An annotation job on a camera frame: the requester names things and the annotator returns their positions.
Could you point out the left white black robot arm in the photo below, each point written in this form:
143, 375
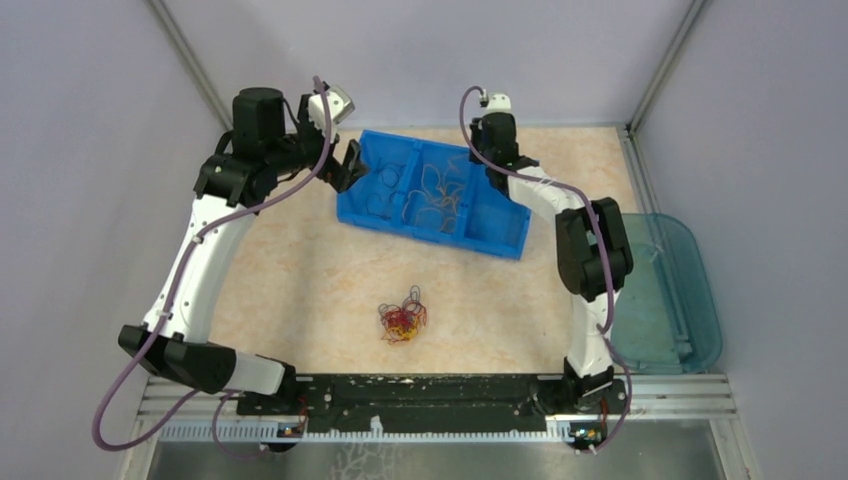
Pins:
233, 186

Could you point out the teal transparent plastic tray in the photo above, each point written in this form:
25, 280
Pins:
666, 320

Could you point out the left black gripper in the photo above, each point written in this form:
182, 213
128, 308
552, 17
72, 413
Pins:
343, 174

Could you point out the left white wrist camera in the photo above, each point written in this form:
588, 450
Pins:
340, 106

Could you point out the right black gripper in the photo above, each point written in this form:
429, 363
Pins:
475, 131

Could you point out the aluminium frame rail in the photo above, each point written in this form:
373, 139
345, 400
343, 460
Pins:
705, 396

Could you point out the blue three-compartment plastic bin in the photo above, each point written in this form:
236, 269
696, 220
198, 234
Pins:
430, 191

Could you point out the coloured wire ball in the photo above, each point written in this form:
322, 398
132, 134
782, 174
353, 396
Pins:
402, 323

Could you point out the left aluminium corner post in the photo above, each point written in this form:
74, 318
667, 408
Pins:
190, 61

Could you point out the aluminium corner post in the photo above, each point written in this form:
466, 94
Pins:
678, 42
190, 61

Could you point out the right aluminium corner post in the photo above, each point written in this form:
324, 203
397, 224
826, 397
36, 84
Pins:
678, 42

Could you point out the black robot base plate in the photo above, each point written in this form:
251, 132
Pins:
425, 404

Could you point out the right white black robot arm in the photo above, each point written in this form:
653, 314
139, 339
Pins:
592, 250

